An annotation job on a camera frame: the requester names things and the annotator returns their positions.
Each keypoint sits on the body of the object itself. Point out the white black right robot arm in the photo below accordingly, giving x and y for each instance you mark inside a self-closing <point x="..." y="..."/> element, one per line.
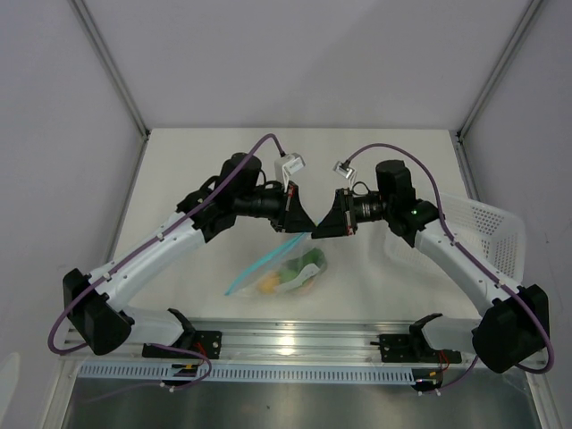
<point x="514" y="321"/>

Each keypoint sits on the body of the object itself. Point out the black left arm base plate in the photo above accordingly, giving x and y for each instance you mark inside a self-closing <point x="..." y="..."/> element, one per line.
<point x="205" y="343"/>

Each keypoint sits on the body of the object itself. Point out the clear zip bag blue zipper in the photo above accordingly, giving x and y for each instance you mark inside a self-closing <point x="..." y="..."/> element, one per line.
<point x="281" y="261"/>

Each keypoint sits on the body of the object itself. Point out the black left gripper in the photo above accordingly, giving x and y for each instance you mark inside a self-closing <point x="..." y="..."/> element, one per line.
<point x="291" y="217"/>

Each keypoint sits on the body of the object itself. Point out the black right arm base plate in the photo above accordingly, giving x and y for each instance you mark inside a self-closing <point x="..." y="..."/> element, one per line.
<point x="407" y="348"/>

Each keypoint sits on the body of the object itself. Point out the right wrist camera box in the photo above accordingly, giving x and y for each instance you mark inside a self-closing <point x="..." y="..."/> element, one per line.
<point x="345" y="170"/>

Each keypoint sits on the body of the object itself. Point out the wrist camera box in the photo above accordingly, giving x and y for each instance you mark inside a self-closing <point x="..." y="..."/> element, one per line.
<point x="286" y="166"/>
<point x="345" y="170"/>

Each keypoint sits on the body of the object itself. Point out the yellow toy lemon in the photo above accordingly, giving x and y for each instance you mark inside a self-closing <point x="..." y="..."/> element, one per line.
<point x="269" y="284"/>

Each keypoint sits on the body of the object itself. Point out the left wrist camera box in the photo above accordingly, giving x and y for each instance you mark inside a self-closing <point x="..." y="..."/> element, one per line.
<point x="286" y="166"/>

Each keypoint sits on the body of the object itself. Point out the light blue slotted cable duct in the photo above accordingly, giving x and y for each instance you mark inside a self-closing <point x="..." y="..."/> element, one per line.
<point x="250" y="373"/>

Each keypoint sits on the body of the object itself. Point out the green toy cucumber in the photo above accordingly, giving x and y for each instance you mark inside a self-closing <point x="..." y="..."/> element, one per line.
<point x="299" y="279"/>

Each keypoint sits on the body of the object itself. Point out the aluminium front rail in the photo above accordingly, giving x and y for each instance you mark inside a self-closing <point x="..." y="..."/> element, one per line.
<point x="303" y="343"/>

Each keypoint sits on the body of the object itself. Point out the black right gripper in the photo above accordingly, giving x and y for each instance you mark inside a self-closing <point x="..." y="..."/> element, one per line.
<point x="339" y="222"/>

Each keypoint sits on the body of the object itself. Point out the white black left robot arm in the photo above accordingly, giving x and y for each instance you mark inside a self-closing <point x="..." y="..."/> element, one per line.
<point x="99" y="302"/>

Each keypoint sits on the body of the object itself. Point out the white perforated plastic basket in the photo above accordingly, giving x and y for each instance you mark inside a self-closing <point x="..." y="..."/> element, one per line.
<point x="486" y="231"/>

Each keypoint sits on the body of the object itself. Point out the green toy bell pepper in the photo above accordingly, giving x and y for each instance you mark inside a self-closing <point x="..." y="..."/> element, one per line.
<point x="314" y="256"/>

